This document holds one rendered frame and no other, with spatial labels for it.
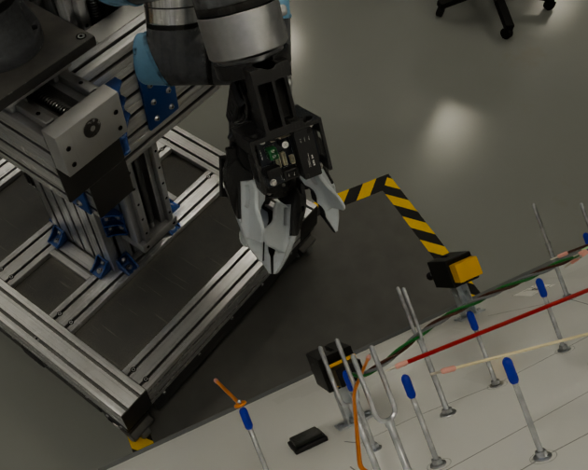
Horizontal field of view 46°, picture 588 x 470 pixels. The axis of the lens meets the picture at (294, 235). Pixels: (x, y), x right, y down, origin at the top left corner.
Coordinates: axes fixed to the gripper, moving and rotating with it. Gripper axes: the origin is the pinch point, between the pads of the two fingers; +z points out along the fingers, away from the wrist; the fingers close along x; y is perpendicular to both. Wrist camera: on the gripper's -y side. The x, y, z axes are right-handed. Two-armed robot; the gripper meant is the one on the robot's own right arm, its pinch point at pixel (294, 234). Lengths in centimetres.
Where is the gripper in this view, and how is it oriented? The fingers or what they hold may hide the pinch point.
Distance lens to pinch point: 73.5
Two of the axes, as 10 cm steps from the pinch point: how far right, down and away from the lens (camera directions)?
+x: 9.1, -3.6, 2.2
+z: 2.3, 8.6, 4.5
